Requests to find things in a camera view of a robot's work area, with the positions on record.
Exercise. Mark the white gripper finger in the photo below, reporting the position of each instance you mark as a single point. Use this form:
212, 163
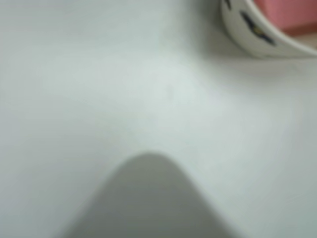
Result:
148, 198

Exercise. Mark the white printed paper cup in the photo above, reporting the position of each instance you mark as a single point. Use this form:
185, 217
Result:
247, 42

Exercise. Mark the pink foam block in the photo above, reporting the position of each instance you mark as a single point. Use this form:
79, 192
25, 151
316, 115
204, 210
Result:
284, 15

